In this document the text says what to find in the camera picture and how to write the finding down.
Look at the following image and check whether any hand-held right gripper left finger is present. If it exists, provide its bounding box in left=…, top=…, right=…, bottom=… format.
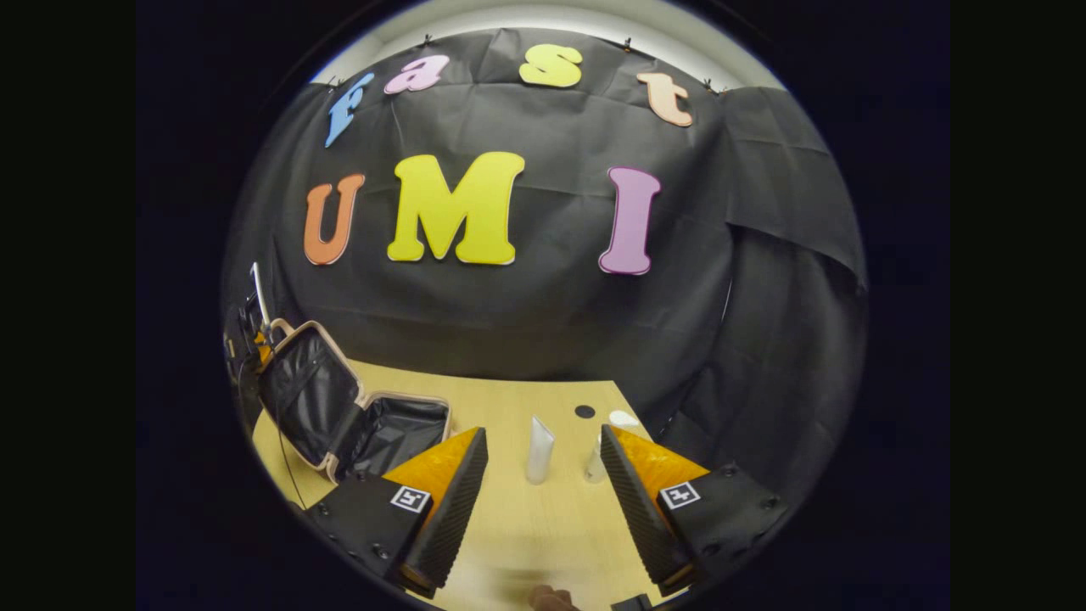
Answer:
left=302, top=426, right=490, bottom=600

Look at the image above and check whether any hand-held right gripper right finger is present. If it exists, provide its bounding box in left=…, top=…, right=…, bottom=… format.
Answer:
left=599, top=423, right=792, bottom=600

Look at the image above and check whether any white pump bottle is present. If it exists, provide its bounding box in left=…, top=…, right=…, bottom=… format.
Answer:
left=584, top=410, right=642, bottom=485

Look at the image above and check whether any pink suitcase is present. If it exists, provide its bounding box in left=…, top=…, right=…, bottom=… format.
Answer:
left=255, top=317, right=454, bottom=486

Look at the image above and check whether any white squeeze tube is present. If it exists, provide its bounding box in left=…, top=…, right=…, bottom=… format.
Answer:
left=525, top=415, right=557, bottom=485

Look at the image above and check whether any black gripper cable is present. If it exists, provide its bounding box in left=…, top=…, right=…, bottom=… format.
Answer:
left=271, top=373, right=308, bottom=512

